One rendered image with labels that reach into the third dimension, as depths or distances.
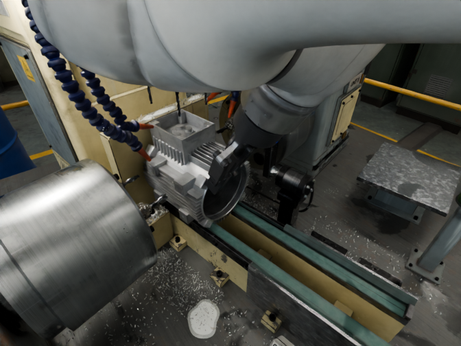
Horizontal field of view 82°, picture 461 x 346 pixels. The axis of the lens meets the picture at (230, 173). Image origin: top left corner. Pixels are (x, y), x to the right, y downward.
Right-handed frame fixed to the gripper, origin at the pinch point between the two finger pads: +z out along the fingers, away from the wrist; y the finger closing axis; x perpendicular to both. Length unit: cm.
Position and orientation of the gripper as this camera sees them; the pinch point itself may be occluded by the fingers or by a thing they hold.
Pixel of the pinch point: (217, 180)
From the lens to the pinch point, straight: 52.2
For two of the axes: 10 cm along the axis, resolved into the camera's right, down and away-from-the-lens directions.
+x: 6.6, 7.4, -1.4
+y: -6.5, 4.7, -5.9
